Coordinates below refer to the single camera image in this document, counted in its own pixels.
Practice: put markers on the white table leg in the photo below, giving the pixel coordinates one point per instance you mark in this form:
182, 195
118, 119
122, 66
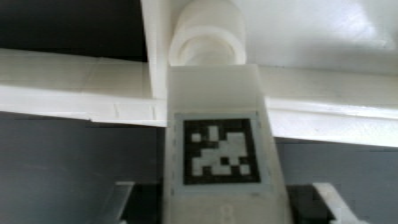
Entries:
223, 180

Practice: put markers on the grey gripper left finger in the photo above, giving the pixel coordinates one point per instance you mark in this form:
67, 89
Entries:
133, 204

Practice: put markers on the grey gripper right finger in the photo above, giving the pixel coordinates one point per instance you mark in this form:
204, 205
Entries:
319, 206

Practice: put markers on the white U-shaped fence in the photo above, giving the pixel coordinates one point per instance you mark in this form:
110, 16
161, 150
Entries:
330, 106

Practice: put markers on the white square table top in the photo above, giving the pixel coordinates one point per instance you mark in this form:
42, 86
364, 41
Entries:
323, 34

